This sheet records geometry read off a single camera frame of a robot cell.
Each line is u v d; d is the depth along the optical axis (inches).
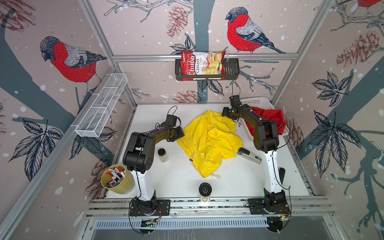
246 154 34.9
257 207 28.5
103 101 31.8
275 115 38.0
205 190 27.0
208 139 38.2
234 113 33.6
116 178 28.8
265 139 25.0
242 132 39.8
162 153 32.8
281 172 32.8
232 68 37.4
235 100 35.5
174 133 34.2
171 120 31.9
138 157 20.3
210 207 29.7
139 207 26.7
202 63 34.5
